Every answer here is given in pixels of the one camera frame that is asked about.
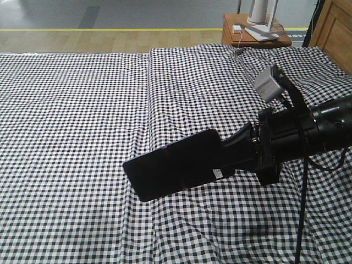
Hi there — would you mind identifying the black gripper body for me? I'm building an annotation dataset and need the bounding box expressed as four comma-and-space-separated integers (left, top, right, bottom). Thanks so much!
254, 108, 315, 185

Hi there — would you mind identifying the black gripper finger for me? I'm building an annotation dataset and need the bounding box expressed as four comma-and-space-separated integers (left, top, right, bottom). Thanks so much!
222, 123, 253, 147
217, 142, 257, 173

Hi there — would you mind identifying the black foldable smartphone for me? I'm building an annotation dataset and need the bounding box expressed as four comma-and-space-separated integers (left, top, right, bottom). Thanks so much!
123, 129, 235, 202

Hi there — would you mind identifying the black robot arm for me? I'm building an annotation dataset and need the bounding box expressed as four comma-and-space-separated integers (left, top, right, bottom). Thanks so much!
216, 96, 351, 186

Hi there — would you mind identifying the wooden nightstand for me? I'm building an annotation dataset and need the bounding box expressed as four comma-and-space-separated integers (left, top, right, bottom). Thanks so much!
221, 13, 292, 48

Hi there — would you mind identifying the white power adapter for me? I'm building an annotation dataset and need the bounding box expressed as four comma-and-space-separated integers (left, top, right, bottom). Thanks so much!
232, 25, 242, 34

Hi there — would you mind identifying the wooden headboard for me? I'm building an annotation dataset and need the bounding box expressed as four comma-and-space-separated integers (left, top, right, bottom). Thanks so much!
309, 0, 351, 74

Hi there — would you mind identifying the white cylindrical appliance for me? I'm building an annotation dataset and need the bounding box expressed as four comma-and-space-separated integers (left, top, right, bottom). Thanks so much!
247, 0, 268, 25

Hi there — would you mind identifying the black white checkered bedsheet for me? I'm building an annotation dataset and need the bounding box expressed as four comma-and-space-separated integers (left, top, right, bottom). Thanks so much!
1, 44, 351, 263

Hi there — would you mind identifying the black camera cable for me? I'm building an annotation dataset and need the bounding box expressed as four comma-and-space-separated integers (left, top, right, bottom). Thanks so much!
280, 73, 347, 264

